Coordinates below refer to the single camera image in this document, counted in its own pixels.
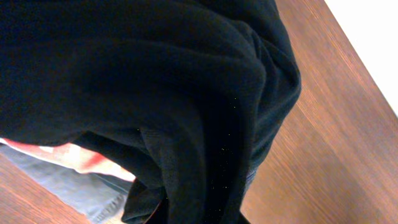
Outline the red printed t-shirt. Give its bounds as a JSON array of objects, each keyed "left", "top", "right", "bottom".
[{"left": 1, "top": 138, "right": 136, "bottom": 182}]

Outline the grey folded garment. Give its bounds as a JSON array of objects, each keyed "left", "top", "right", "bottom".
[{"left": 1, "top": 145, "right": 132, "bottom": 224}]

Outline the black leggings red waistband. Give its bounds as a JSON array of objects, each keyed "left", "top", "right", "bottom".
[{"left": 1, "top": 0, "right": 301, "bottom": 224}]

